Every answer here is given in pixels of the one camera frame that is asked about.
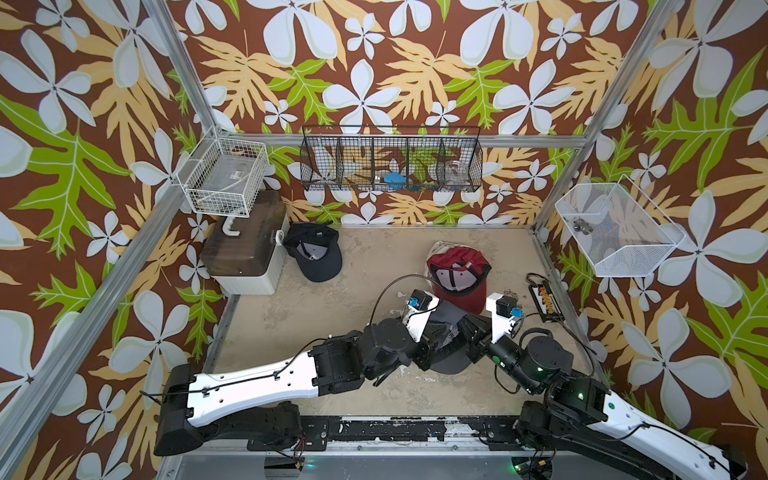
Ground red baseball cap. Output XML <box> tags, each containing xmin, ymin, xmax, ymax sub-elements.
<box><xmin>426</xmin><ymin>246</ymin><xmax>492</xmax><ymax>314</ymax></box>

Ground black baseball cap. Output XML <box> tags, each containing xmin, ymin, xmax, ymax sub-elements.
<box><xmin>283</xmin><ymin>223</ymin><xmax>343</xmax><ymax>283</ymax></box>

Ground dark grey baseball cap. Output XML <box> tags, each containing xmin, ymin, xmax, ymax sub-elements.
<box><xmin>419</xmin><ymin>302</ymin><xmax>490</xmax><ymax>375</ymax></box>

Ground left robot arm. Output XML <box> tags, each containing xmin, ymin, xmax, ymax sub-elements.
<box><xmin>154</xmin><ymin>290</ymin><xmax>441</xmax><ymax>457</ymax></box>

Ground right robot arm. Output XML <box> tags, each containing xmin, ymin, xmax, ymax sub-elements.
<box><xmin>461</xmin><ymin>294</ymin><xmax>748</xmax><ymax>479</ymax></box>

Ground white cap under pile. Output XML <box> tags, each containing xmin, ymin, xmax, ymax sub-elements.
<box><xmin>427</xmin><ymin>241</ymin><xmax>469</xmax><ymax>258</ymax></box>

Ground black parallel charging board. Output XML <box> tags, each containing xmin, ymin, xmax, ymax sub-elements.
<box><xmin>526</xmin><ymin>273</ymin><xmax>565</xmax><ymax>323</ymax></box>

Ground white box with brown lid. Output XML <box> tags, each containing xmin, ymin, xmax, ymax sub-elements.
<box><xmin>200</xmin><ymin>190</ymin><xmax>289</xmax><ymax>296</ymax></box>

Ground black wire wall basket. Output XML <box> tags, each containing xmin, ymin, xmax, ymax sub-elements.
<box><xmin>298</xmin><ymin>125</ymin><xmax>484</xmax><ymax>192</ymax></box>

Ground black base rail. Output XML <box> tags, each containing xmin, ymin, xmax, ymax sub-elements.
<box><xmin>299</xmin><ymin>413</ymin><xmax>523</xmax><ymax>452</ymax></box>

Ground white wire wall basket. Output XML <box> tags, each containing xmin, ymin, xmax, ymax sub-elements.
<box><xmin>175</xmin><ymin>129</ymin><xmax>269</xmax><ymax>218</ymax></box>

